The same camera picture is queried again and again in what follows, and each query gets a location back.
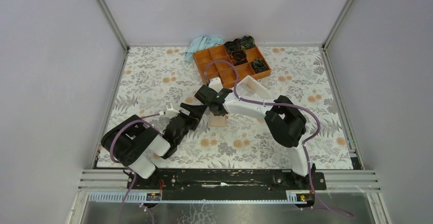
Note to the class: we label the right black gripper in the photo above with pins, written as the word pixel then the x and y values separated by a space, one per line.
pixel 220 114

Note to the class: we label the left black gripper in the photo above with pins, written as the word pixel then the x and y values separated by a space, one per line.
pixel 194 116

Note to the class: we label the beige card holder wallet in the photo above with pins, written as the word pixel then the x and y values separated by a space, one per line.
pixel 217 121

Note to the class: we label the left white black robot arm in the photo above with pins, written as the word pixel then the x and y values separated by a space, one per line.
pixel 128 142

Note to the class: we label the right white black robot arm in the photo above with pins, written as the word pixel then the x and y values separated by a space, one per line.
pixel 285 122

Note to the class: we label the white card box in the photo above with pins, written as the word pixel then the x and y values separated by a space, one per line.
pixel 250 88

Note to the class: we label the orange compartment tray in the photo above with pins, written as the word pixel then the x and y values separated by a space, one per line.
pixel 215 62

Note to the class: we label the dark rolled band middle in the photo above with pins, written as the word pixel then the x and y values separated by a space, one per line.
pixel 238 57

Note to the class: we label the dark rolled band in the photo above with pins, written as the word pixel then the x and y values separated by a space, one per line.
pixel 259 65
pixel 231 46
pixel 238 57

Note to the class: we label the dark rolled band right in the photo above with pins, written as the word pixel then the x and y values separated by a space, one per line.
pixel 259 65

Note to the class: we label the dark rolled band top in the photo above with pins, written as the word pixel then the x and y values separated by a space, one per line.
pixel 231 46

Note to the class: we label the light blue cloth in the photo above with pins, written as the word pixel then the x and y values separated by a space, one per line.
pixel 200 43

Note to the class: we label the dark rolled band corner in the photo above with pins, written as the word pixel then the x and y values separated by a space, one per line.
pixel 247 42

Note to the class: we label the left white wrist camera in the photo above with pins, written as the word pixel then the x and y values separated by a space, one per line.
pixel 170 111

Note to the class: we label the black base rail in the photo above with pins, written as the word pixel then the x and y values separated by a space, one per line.
pixel 228 184

